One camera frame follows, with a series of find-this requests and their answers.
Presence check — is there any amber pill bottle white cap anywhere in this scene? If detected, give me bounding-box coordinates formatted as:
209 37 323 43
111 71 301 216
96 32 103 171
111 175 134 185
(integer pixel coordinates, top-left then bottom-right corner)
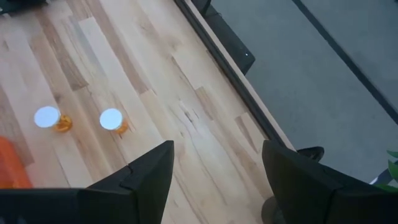
33 105 73 133
99 108 129 135

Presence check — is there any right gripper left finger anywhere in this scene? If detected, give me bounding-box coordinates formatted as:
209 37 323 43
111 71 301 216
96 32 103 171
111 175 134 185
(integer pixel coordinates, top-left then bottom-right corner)
77 139 175 224

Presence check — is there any orange slotted plastic basket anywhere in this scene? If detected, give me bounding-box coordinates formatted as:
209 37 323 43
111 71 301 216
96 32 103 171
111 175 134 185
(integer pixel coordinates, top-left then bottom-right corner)
0 136 34 189

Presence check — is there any black box with small light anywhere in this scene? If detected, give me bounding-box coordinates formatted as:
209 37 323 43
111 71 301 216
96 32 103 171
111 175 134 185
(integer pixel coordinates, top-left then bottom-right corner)
191 0 256 76

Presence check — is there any black table foot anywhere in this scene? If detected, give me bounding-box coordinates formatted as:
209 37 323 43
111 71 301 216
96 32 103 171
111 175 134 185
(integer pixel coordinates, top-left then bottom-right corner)
297 146 325 163

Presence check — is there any green leafy potted tree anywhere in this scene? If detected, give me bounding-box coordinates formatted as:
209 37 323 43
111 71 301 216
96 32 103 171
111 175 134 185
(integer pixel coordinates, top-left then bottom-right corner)
374 149 398 192

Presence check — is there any black table edge rail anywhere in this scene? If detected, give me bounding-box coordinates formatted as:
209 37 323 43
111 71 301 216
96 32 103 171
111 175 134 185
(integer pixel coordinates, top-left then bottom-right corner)
173 0 296 152

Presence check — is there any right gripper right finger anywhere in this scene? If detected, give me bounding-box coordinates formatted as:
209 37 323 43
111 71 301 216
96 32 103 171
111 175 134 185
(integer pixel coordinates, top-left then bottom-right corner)
262 139 398 224

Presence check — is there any black plant pot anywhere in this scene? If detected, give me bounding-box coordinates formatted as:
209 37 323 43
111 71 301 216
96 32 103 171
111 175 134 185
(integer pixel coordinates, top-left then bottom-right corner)
369 167 394 186

